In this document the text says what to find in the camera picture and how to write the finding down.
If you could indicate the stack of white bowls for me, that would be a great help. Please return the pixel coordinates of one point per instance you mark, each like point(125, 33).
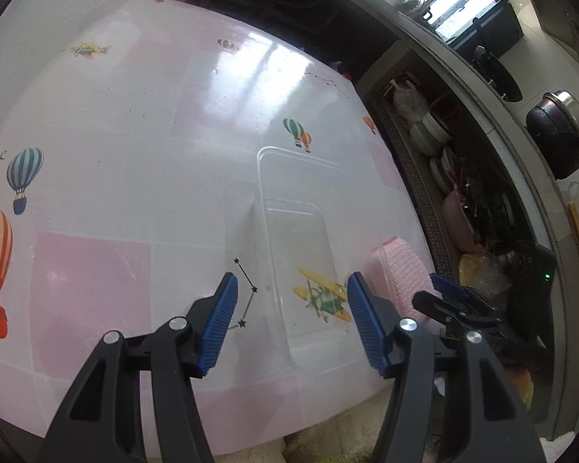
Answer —
point(429, 135)

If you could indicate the green fluffy cloth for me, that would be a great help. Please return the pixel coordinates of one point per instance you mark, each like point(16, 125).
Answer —
point(521, 383)

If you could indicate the yellow plastic bag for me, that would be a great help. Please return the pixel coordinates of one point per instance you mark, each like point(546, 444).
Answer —
point(480, 272)

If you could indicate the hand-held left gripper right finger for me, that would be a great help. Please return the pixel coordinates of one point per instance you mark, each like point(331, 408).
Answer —
point(364, 318)

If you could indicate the pink basin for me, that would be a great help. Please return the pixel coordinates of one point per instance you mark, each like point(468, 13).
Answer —
point(458, 224)

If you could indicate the dark kettle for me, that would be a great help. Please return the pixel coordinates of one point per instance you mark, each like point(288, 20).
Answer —
point(411, 3)

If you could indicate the white plastic bag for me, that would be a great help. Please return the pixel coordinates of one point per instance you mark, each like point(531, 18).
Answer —
point(409, 101)

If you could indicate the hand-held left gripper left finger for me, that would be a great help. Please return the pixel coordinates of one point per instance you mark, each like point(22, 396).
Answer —
point(219, 318)

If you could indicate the stack of plates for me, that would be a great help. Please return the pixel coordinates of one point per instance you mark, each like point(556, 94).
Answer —
point(443, 171)

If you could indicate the black pot with steel rim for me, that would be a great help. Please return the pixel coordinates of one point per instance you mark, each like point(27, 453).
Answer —
point(557, 135)

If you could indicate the balloon print table cover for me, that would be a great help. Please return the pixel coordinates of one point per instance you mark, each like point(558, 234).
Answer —
point(125, 154)

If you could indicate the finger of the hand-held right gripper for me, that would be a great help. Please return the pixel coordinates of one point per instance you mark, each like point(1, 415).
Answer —
point(446, 284)
point(434, 306)

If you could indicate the clear plastic container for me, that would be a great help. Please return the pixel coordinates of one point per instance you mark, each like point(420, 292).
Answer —
point(294, 251)

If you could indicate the black wok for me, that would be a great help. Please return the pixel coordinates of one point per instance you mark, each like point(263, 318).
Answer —
point(499, 77)

